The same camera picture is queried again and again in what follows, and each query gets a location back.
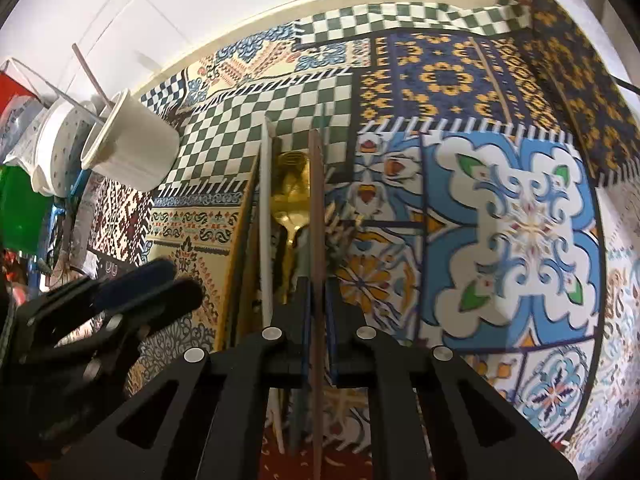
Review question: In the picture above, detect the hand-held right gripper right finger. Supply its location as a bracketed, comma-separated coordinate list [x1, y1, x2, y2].
[324, 277, 581, 480]

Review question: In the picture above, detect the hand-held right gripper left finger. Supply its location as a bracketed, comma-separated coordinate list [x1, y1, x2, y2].
[60, 275, 313, 480]

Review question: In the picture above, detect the patterned tablecloth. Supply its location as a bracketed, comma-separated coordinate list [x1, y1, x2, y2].
[75, 0, 640, 480]

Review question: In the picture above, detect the grey metal utensil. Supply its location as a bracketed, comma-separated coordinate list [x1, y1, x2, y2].
[292, 225, 312, 456]

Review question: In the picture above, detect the green plastic container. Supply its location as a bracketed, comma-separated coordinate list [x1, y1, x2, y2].
[0, 165, 53, 256]

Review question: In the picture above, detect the clear plastic bag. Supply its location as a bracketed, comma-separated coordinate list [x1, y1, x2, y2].
[2, 97, 51, 171]

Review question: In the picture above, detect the white cup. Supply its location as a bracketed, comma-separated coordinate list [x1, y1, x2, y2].
[80, 89, 181, 192]

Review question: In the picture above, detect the gold chopstick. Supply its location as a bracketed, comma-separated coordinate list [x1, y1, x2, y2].
[215, 152, 261, 353]

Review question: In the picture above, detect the white perforated container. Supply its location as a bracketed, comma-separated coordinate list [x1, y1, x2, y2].
[32, 95, 108, 198]

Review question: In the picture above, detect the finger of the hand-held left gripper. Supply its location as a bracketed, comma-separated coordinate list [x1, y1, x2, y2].
[85, 278, 205, 356]
[47, 259, 177, 313]

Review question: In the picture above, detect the red bag with white cord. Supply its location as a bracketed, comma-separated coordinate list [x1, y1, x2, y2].
[0, 56, 76, 116]

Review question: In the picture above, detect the gold spoon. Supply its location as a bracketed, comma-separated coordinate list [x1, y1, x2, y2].
[269, 150, 310, 311]

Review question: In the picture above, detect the brown wooden chopstick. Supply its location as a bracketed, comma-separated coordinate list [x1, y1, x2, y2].
[71, 43, 112, 111]
[307, 129, 326, 480]

